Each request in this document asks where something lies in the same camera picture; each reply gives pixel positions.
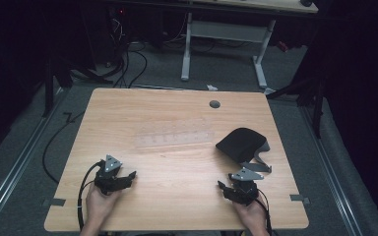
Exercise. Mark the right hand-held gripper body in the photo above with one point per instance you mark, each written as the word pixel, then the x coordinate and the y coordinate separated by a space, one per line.
pixel 246 188

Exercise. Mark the black metal stand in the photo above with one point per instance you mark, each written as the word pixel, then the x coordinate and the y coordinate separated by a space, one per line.
pixel 49 85
pixel 308 95

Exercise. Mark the black face mask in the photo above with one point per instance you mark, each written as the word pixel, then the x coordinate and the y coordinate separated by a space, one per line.
pixel 241 144

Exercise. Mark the red small object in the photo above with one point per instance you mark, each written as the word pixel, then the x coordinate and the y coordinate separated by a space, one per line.
pixel 282 46

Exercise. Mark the white metal frame desk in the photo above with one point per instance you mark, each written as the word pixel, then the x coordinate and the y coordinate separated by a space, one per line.
pixel 226 31

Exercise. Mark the white paper scrap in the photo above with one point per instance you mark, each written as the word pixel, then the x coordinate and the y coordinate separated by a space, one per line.
pixel 212 87

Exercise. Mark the metal floor rail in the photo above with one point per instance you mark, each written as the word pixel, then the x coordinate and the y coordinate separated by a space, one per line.
pixel 16 164
pixel 333 173

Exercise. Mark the person's left hand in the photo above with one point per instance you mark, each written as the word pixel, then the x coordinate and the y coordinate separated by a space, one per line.
pixel 98 205

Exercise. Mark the black computer mouse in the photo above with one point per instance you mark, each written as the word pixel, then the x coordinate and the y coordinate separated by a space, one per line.
pixel 306 2

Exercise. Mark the person's right hand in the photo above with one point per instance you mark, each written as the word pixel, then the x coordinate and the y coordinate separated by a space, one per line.
pixel 252 214

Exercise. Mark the grey tape piece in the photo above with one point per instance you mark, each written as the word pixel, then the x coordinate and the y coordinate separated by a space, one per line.
pixel 299 198
pixel 56 202

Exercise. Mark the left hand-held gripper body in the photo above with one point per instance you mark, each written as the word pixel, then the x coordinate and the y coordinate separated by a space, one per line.
pixel 106 178

